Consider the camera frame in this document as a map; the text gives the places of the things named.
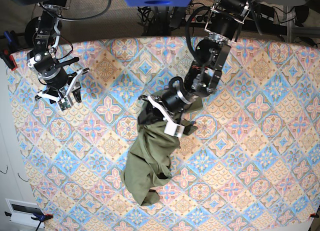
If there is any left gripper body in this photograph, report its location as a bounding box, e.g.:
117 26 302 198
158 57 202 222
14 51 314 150
138 88 198 122

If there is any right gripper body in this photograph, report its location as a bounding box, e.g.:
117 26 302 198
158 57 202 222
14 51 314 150
34 67 90 101

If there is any olive green t-shirt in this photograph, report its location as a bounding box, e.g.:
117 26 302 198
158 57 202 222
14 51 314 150
120 88 204 207

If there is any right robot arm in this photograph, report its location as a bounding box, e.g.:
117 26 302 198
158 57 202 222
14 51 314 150
12 0 88 110

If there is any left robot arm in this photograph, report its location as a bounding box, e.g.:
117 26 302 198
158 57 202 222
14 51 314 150
137 0 308 138

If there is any red black clamp upper left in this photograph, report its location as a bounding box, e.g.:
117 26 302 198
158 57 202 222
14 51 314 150
0 49 17 71

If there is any black round stool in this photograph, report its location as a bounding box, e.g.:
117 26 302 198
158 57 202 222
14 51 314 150
24 17 40 48

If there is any patterned tablecloth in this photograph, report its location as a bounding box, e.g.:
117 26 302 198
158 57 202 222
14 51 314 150
6 37 320 231

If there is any white power strip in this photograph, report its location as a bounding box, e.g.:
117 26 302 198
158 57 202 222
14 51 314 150
191 14 208 24

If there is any blue clamp lower left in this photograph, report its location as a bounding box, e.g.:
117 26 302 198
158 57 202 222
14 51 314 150
4 211 54 226

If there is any red clamp lower right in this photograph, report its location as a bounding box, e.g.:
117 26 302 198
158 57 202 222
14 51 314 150
309 213 320 219

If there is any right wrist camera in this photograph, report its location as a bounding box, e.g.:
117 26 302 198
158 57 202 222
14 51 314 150
56 95 74 112

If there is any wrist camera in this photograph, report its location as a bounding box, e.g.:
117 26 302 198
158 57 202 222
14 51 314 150
56 95 74 112
164 121 185 138

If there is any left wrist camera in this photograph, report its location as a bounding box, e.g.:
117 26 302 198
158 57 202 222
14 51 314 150
164 121 185 138

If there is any white wall outlet box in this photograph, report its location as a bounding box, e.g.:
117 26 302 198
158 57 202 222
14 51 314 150
4 198 43 228

